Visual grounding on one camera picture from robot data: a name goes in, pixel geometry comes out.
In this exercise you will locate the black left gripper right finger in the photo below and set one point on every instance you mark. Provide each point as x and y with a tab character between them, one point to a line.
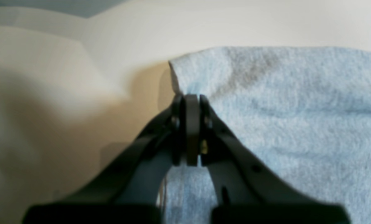
247	191

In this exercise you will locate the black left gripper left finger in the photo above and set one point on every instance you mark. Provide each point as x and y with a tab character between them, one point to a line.
127	189

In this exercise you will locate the grey T-shirt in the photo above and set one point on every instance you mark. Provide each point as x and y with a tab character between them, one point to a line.
304	111

